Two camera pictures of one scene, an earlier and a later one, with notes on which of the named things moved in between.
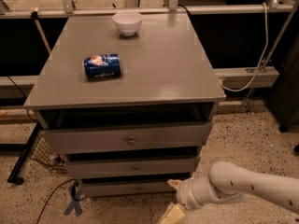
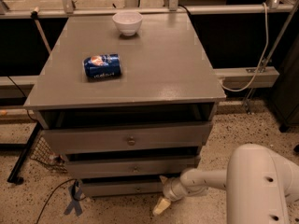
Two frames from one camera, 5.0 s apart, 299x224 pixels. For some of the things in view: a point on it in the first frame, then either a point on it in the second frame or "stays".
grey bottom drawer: x=128 y=189 stays
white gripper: x=184 y=192 -> x=171 y=189
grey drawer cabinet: x=132 y=113 stays
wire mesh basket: x=43 y=154 stays
